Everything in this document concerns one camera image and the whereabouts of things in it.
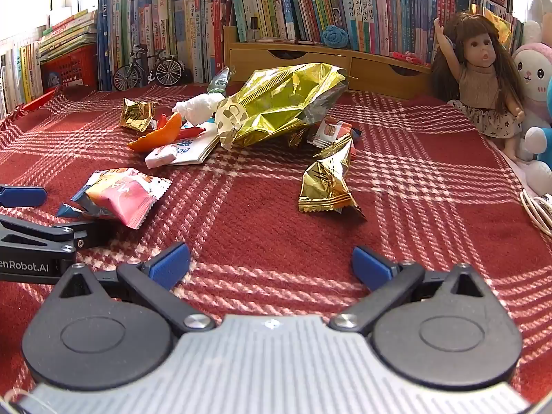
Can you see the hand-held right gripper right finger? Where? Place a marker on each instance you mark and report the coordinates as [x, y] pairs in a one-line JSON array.
[[371, 267]]

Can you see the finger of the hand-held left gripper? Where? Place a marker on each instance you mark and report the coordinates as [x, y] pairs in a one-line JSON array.
[[47, 233], [23, 196]]

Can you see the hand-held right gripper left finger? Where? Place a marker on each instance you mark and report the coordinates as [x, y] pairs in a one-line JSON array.
[[168, 265]]

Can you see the pink snack packet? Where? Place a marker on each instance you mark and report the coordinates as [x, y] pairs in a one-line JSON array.
[[125, 198]]

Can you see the stack of flat books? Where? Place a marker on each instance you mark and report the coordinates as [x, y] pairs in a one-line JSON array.
[[69, 36]]

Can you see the row of books on shelf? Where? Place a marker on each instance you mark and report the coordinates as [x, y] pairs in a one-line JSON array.
[[302, 0]]

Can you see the gold snack packet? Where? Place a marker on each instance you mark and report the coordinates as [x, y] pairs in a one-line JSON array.
[[323, 183]]

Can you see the red plastic folder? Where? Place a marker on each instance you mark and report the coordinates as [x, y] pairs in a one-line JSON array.
[[41, 100]]

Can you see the red plaid blanket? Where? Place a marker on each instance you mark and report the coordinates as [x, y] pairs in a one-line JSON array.
[[258, 224]]

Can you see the small white packet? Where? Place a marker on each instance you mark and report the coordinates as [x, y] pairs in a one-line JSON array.
[[160, 156]]

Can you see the white blue booklet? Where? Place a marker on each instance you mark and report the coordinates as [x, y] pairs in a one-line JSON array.
[[194, 150]]

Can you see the orange wrapper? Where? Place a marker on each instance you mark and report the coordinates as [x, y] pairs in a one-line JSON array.
[[159, 136]]

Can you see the red plastic basket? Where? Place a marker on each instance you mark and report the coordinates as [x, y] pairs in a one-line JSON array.
[[69, 71]]

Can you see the small crumpled gold wrapper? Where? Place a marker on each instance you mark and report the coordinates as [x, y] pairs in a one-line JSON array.
[[136, 114]]

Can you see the burger print snack packet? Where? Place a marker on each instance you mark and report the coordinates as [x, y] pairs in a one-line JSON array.
[[330, 131]]

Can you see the white crumpled tissue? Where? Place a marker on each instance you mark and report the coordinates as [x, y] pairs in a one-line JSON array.
[[198, 107]]

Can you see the miniature bicycle model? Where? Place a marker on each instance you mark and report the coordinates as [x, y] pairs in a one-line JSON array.
[[149, 76]]

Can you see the large gold foil bag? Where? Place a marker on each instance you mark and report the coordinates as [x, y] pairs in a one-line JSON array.
[[276, 103]]

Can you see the clear green plastic wrapper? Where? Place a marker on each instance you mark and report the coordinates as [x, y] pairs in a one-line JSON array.
[[219, 80]]

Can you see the blue plush toy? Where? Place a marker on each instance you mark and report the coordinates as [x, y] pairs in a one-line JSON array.
[[539, 138]]

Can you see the wooden desk shelf with drawers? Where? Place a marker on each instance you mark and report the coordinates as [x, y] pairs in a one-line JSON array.
[[302, 64]]

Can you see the long-haired doll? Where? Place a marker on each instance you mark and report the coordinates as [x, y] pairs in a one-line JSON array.
[[478, 82]]

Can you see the blue crochet flower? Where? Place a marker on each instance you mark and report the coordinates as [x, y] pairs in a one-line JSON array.
[[335, 36]]

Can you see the pink white plush rabbit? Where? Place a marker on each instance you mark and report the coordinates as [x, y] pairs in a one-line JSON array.
[[537, 73]]

